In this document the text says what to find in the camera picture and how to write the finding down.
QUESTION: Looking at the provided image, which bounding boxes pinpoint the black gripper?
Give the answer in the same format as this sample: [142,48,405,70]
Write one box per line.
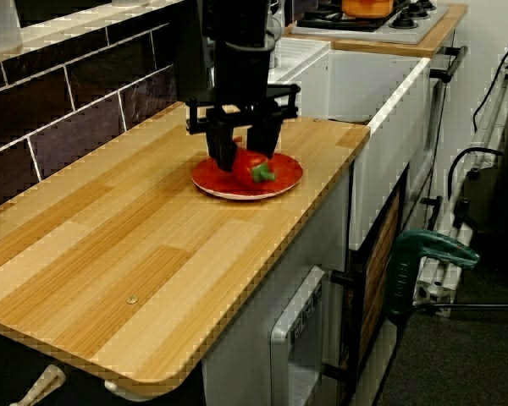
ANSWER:
[185,40,301,173]

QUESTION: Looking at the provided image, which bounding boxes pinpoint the red toy pepper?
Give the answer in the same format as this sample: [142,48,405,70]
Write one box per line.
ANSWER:
[232,134,279,191]

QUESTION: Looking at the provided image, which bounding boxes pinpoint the red round plate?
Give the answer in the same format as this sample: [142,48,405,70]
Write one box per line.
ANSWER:
[190,150,305,201]

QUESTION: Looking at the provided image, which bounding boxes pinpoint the black shelf side panel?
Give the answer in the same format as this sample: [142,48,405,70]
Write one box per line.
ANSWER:
[172,0,218,105]

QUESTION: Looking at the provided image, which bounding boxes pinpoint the white sink unit with drainboard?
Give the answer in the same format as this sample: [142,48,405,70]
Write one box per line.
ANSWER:
[236,36,433,274]

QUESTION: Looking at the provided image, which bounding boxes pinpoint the dark tiled backsplash panel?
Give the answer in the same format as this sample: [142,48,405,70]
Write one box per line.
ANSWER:
[0,19,183,212]

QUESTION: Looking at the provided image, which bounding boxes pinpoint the orange pot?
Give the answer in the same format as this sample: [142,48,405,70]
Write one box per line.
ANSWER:
[340,0,395,19]

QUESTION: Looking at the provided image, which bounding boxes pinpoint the wooden slat cabinet door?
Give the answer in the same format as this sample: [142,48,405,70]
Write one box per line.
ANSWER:
[359,185,403,365]

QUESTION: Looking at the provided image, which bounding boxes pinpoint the grey toy stove top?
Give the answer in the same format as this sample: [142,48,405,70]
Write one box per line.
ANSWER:
[290,0,450,46]

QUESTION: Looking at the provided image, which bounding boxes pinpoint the white shelf board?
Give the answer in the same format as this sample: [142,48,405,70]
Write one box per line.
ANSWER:
[0,0,196,67]

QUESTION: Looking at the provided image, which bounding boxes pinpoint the grey appliance door panel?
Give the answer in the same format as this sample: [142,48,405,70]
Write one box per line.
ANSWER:
[268,265,327,406]

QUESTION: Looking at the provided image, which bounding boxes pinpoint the green clamp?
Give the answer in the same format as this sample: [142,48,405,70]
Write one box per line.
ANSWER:
[384,229,480,327]

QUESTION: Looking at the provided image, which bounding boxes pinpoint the white kitchen cabinet body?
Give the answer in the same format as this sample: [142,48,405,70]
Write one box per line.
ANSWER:
[201,168,352,406]

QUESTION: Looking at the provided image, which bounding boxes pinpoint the plain white jar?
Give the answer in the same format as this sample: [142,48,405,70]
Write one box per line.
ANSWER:
[0,0,25,63]

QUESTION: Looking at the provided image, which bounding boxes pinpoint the white hook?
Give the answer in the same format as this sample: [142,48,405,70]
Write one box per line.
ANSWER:
[103,377,157,402]

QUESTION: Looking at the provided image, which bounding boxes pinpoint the black cabinet handle bar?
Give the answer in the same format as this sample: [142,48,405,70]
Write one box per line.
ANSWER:
[323,249,365,406]

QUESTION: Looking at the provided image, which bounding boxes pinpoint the thick black cable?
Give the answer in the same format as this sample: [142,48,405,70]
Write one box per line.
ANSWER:
[446,146,505,204]

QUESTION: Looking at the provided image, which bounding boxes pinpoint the black oven door handle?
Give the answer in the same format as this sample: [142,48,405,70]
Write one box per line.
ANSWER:
[429,45,469,84]

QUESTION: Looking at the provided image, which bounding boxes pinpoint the thin black cable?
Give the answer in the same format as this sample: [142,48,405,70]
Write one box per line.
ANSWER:
[472,16,508,133]

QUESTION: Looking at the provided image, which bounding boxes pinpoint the silver metal frame rail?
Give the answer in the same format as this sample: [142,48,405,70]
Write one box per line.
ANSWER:
[412,40,508,316]

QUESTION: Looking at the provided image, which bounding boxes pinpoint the cream wooden utensil handle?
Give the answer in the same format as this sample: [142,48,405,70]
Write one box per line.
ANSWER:
[8,363,67,406]

